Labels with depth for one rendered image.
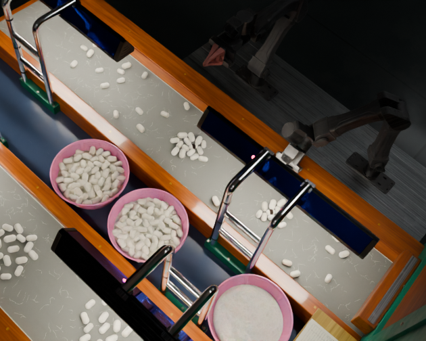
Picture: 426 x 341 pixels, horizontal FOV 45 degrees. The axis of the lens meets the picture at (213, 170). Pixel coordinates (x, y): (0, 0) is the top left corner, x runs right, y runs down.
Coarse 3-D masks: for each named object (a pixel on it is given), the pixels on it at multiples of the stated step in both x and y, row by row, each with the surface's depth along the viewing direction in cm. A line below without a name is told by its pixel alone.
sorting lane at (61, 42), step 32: (64, 32) 211; (64, 64) 202; (96, 64) 204; (96, 96) 196; (128, 96) 198; (160, 96) 200; (128, 128) 191; (160, 128) 193; (192, 128) 195; (160, 160) 186; (192, 160) 187; (224, 160) 189; (192, 192) 181; (256, 192) 184; (256, 224) 177; (288, 224) 179; (288, 256) 173; (320, 256) 174; (352, 256) 176; (384, 256) 177; (320, 288) 168; (352, 288) 170
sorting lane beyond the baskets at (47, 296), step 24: (0, 168) 176; (0, 192) 171; (24, 192) 172; (0, 216) 167; (24, 216) 168; (48, 216) 169; (48, 240) 165; (0, 264) 159; (24, 264) 160; (48, 264) 161; (0, 288) 155; (24, 288) 156; (48, 288) 157; (72, 288) 158; (24, 312) 153; (48, 312) 154; (72, 312) 155; (96, 312) 156; (48, 336) 150; (72, 336) 151; (96, 336) 152; (120, 336) 153
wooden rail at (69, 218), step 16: (0, 144) 178; (0, 160) 175; (16, 160) 175; (16, 176) 172; (32, 176) 173; (32, 192) 170; (48, 192) 171; (48, 208) 168; (64, 208) 169; (64, 224) 166; (80, 224) 167; (96, 240) 164; (112, 256) 162; (128, 272) 160; (144, 288) 158; (160, 304) 157; (176, 320) 155; (192, 336) 153
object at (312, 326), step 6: (312, 324) 158; (318, 324) 158; (306, 330) 157; (312, 330) 157; (318, 330) 157; (324, 330) 158; (300, 336) 156; (306, 336) 156; (312, 336) 156; (318, 336) 156; (324, 336) 157; (330, 336) 157
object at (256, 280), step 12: (240, 276) 164; (252, 276) 165; (228, 288) 166; (264, 288) 168; (276, 288) 164; (216, 300) 164; (288, 300) 162; (288, 312) 161; (288, 324) 160; (216, 336) 157; (288, 336) 156
